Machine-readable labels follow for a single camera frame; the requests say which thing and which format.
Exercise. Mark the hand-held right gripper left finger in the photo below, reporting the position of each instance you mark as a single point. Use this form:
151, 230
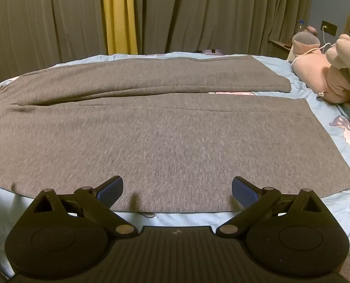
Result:
111, 190

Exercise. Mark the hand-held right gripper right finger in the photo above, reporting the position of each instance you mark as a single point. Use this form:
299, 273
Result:
243, 191

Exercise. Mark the grey pants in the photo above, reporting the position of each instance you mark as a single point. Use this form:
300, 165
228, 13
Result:
163, 135

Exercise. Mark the light blue printed bed sheet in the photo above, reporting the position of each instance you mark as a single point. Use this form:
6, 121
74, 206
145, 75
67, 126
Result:
328, 209

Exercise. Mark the pink plush toy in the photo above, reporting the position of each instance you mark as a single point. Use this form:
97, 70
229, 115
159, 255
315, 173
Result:
313, 70

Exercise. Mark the purple cloth item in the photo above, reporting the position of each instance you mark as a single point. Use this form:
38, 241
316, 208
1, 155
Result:
211, 51

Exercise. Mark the wooden nightstand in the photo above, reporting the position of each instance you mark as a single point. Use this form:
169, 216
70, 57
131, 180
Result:
281, 48

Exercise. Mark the grey curtain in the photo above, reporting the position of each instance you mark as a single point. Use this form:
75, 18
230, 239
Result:
45, 20
210, 11

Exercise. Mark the beige plush toy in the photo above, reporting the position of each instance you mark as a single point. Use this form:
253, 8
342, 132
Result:
348, 56

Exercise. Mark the clear plastic bottle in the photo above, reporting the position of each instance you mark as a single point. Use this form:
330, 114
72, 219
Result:
301, 27

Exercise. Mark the small pink container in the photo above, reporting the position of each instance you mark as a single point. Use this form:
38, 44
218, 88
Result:
311, 31

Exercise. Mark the yellow curtain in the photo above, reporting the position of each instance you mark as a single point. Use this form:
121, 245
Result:
119, 14

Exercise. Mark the dark wall socket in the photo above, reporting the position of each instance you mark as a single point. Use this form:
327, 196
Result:
330, 28

